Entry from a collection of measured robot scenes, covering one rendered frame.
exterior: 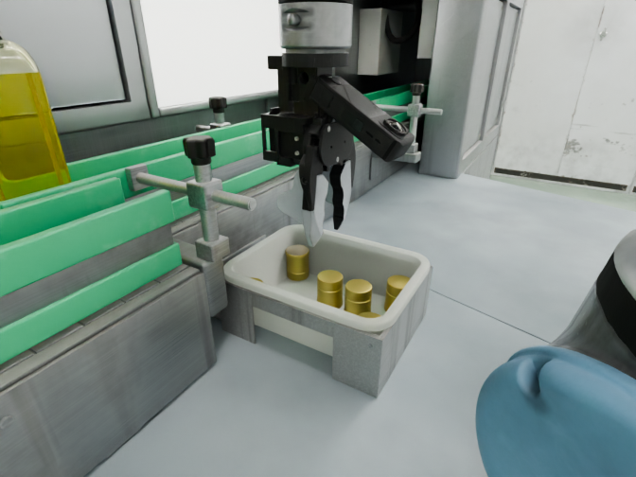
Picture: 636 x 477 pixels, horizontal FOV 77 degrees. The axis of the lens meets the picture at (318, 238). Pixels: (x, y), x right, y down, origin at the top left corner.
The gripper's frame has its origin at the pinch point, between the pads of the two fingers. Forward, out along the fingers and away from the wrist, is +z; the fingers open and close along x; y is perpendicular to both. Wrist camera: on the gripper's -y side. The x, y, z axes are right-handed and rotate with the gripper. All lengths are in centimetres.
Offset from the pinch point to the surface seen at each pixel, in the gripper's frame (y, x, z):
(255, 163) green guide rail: 18.3, -7.4, -4.0
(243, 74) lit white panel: 35.0, -24.6, -15.4
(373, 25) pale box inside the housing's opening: 35, -82, -26
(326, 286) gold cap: -0.6, 1.9, 7.2
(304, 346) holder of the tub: -2.6, 9.8, 10.3
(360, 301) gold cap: -5.4, 1.6, 7.8
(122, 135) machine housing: 38.0, 1.5, -7.6
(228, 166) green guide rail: 18.1, -1.5, -5.0
